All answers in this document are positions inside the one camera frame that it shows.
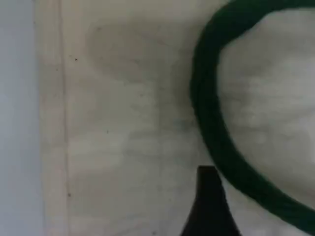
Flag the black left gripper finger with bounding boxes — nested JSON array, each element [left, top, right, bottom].
[[179, 165, 243, 236]]

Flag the white canvas handbag green handles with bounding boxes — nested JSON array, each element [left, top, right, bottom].
[[33, 0, 315, 236]]

